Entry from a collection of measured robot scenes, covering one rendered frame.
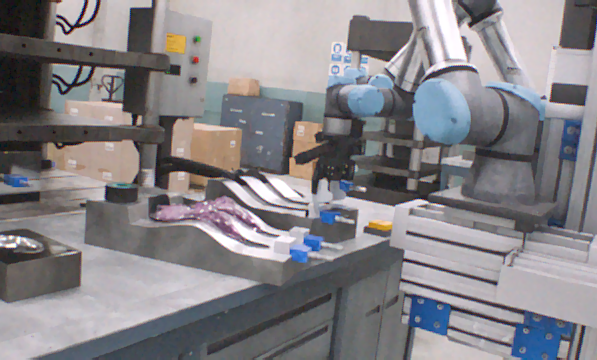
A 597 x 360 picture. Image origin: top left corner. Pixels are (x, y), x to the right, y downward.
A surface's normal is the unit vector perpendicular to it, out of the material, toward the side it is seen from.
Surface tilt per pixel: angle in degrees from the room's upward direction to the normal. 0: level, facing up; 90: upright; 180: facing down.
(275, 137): 90
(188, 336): 90
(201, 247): 90
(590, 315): 90
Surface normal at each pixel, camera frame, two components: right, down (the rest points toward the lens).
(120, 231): -0.28, 0.11
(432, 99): -0.87, 0.09
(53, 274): 0.83, 0.17
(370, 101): 0.44, 0.18
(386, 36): -0.48, 0.07
